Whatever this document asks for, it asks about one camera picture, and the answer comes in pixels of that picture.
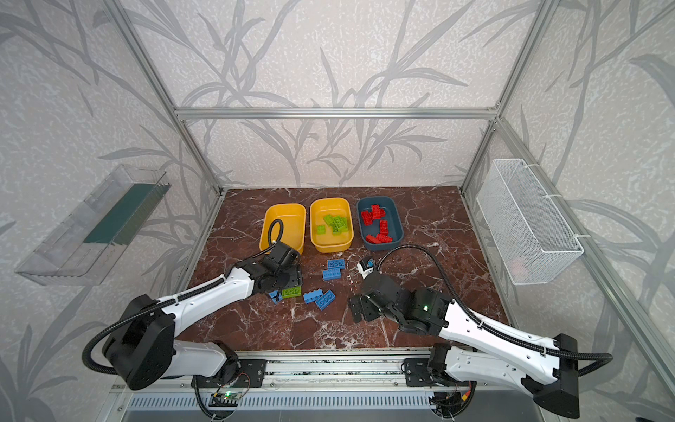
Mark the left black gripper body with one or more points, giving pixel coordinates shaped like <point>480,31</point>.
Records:
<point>287,275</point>

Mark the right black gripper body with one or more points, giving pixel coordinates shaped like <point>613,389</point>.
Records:
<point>361,304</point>

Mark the blue lego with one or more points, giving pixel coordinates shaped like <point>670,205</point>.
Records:
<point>325,300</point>
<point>332,274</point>
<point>339,263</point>
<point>276,296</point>
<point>312,296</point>

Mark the yellow plastic bin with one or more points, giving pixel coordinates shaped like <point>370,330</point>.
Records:
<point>331,225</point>
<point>293,217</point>

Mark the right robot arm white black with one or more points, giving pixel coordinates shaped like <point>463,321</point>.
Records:
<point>475,348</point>

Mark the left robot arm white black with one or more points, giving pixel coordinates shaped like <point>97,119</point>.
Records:
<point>144,346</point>

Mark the blue lego top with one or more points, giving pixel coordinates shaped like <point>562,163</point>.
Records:
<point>339,263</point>

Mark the dark teal plastic bin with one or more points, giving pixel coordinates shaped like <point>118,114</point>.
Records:
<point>392,216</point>

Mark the right wiring bundle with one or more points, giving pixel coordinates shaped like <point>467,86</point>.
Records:
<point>451,398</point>

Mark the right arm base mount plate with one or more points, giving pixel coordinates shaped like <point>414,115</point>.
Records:
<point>418,374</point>

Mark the aluminium front rail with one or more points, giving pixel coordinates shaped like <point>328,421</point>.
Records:
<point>332,372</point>

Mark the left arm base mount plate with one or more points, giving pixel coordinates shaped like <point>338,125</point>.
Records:
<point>247,373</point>

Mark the left circuit board with wires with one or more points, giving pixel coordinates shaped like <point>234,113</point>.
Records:
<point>230,394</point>

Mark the white wire mesh basket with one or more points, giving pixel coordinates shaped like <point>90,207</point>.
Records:
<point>532,237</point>

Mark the aluminium frame crossbar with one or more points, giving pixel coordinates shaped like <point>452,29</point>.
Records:
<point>302,113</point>

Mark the clear plastic wall shelf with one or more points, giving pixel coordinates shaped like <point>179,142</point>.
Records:
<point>84,248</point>

